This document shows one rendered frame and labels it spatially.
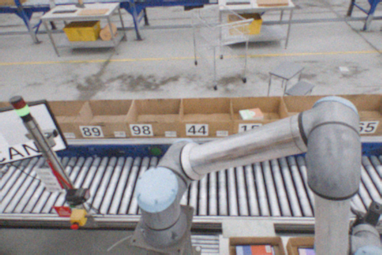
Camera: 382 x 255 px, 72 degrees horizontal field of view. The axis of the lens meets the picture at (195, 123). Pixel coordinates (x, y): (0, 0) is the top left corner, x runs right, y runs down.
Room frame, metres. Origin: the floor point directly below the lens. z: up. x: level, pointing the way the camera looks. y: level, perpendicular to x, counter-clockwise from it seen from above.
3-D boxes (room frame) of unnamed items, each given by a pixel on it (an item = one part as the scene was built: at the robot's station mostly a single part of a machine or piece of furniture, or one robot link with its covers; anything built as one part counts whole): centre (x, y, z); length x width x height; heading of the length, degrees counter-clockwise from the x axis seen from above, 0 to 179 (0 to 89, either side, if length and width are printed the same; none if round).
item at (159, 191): (0.58, 0.15, 1.41); 0.17 x 0.15 x 0.18; 154
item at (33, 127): (0.92, 0.73, 1.11); 0.12 x 0.05 x 0.88; 84
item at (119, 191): (1.18, 0.56, 0.72); 0.52 x 0.05 x 0.05; 174
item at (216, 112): (1.58, -0.08, 0.97); 0.39 x 0.29 x 0.17; 84
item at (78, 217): (0.86, 0.70, 0.84); 0.15 x 0.09 x 0.07; 84
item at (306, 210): (1.06, -0.67, 0.72); 0.52 x 0.05 x 0.05; 174
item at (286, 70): (3.07, -1.36, 0.21); 0.50 x 0.42 x 0.44; 42
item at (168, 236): (0.57, 0.16, 1.27); 0.19 x 0.19 x 0.10
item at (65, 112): (1.69, 1.09, 0.96); 0.39 x 0.29 x 0.17; 84
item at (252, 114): (1.59, -0.44, 0.92); 0.16 x 0.11 x 0.07; 97
